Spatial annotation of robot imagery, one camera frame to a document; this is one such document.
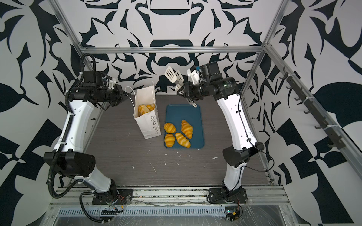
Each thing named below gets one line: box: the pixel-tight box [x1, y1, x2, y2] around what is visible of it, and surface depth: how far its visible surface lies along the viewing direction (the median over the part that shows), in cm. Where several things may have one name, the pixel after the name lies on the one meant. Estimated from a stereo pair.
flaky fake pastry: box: [138, 104, 151, 117], surface depth 93 cm
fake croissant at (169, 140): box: [164, 133, 176, 148], surface depth 93 cm
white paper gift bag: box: [133, 81, 162, 140], surface depth 87 cm
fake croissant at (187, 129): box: [181, 119, 194, 139], surface depth 98 cm
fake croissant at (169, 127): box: [164, 122, 177, 134], surface depth 98 cm
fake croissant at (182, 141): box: [175, 132, 191, 149], surface depth 93 cm
